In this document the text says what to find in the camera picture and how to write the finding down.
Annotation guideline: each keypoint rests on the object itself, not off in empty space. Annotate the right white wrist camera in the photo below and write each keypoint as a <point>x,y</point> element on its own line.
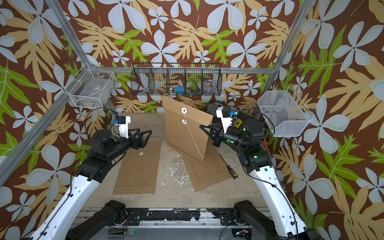
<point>228,117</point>

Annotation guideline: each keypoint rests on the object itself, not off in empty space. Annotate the blue object in basket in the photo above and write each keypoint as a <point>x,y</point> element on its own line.
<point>179,90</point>

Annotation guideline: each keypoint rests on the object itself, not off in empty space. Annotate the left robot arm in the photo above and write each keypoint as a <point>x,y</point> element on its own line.
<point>106,151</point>

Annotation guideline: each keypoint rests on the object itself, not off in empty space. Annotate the white wire basket right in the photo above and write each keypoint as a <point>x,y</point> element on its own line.
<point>286,114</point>

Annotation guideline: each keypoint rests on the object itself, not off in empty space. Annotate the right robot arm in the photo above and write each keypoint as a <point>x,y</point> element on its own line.
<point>285,223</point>

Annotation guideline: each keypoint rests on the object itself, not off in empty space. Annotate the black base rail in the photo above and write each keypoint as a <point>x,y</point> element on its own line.
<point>225,216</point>

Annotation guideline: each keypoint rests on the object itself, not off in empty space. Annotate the black yellow screwdriver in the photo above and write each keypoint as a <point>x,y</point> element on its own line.
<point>230,170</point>

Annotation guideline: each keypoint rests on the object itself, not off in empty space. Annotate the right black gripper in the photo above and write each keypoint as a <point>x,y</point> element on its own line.
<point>218,138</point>

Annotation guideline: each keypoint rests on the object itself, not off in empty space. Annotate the black yellow toolbox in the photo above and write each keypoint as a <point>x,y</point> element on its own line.
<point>240,117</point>

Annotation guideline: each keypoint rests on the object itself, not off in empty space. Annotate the black wire basket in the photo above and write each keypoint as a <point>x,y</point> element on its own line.
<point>196,78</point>

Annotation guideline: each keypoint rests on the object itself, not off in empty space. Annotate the brown kraft file bag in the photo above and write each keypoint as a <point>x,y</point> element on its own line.
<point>183,131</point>
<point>139,170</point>
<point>212,171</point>

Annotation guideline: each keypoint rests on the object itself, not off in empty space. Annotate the white wire basket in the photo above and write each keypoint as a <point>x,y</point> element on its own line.
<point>286,114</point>
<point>91,87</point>

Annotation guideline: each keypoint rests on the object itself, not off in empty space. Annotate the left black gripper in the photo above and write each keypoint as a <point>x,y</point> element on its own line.
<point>140,143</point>

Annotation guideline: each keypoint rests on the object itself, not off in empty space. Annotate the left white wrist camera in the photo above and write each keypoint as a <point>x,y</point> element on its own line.
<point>122,123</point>

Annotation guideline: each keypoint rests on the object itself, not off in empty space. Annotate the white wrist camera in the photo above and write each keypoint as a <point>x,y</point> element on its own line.
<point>228,117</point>
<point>122,123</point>

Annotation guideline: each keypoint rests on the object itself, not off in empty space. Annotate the white wire basket left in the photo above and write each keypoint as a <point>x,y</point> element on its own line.
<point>91,87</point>

